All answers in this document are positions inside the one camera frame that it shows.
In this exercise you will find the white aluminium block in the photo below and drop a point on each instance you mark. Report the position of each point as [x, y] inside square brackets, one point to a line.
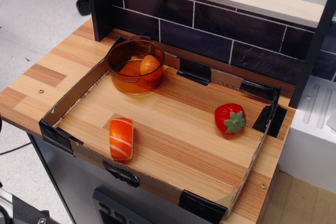
[309, 150]

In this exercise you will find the amber transparent pot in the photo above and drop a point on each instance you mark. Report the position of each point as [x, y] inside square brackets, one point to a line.
[118, 60]

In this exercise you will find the salmon sushi toy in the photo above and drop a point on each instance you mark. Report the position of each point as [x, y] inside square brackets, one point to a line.
[121, 139]

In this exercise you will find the cardboard fence with black tape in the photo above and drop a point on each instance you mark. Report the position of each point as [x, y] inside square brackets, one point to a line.
[179, 155]

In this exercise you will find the red toy strawberry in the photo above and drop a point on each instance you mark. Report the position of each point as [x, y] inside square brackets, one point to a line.
[230, 119]

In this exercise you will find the black office chair wheel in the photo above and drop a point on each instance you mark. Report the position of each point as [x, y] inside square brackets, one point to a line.
[83, 7]

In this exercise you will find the dark brick backsplash panel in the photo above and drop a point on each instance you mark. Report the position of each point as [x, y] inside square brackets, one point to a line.
[276, 42]

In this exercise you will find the orange toy carrot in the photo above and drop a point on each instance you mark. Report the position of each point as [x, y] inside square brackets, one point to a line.
[148, 66]

